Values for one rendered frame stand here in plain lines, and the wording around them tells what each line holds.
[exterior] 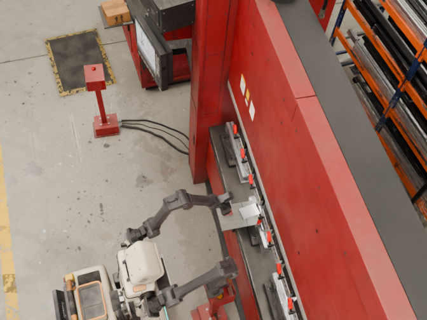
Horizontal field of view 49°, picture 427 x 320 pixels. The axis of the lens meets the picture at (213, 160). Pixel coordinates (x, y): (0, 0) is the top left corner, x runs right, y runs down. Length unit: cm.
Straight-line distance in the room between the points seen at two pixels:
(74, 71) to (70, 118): 63
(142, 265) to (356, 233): 126
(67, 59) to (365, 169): 414
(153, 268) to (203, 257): 152
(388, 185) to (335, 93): 48
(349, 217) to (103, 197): 297
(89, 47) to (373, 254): 442
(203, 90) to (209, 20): 62
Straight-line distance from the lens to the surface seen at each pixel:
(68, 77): 533
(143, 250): 266
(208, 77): 328
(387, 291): 175
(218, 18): 294
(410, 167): 449
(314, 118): 204
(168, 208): 253
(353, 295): 196
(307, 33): 239
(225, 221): 316
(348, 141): 201
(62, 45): 570
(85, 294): 312
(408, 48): 445
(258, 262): 321
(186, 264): 410
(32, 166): 474
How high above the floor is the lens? 384
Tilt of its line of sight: 57 degrees down
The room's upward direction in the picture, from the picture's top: 6 degrees clockwise
